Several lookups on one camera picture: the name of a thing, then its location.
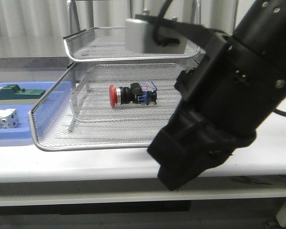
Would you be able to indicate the white circuit breaker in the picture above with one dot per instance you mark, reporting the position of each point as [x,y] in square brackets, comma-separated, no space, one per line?
[8,118]

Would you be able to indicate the red emergency push button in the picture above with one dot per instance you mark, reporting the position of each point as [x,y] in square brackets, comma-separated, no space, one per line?
[138,93]

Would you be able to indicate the blue plastic tray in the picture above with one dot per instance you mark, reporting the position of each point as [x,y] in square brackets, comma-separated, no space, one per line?
[9,136]

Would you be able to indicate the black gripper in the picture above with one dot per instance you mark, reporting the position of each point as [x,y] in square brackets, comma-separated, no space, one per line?
[240,81]

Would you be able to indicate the silver mesh tray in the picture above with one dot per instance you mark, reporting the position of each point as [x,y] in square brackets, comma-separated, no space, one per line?
[56,137]
[108,44]

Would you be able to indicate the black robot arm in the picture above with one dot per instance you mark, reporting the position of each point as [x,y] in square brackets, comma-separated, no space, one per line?
[263,16]

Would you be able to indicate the grey metal rack frame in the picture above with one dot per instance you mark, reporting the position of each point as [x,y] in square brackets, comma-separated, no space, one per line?
[91,111]

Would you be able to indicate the green terminal block component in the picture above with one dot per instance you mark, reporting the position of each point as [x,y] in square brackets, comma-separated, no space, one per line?
[14,94]

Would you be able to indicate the grey stone counter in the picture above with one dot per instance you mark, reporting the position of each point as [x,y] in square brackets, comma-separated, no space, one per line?
[33,62]

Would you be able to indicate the white pleated curtain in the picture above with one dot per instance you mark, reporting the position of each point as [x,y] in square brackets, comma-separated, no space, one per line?
[36,27]

